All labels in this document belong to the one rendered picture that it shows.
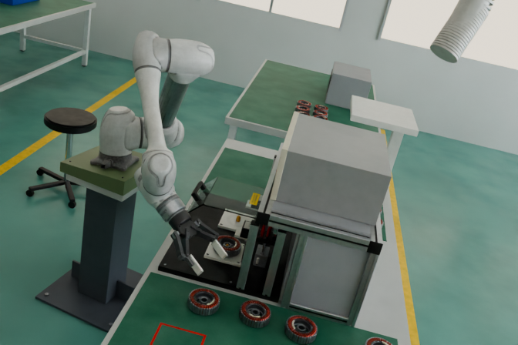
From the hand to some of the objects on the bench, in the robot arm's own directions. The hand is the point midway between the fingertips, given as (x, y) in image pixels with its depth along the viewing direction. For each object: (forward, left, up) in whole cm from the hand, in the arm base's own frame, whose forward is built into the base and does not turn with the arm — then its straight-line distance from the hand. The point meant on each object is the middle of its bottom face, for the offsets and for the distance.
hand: (211, 262), depth 184 cm
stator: (-1, +1, -19) cm, 19 cm away
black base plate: (-1, +46, -16) cm, 48 cm away
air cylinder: (+12, +34, -16) cm, 40 cm away
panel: (+23, +47, -16) cm, 54 cm away
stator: (+17, +3, -20) cm, 26 cm away
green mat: (+24, -17, -22) cm, 36 cm away
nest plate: (-2, +33, -15) cm, 37 cm away
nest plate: (-3, +58, -13) cm, 59 cm away
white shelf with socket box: (+50, +139, -14) cm, 149 cm away
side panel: (+39, +16, -21) cm, 47 cm away
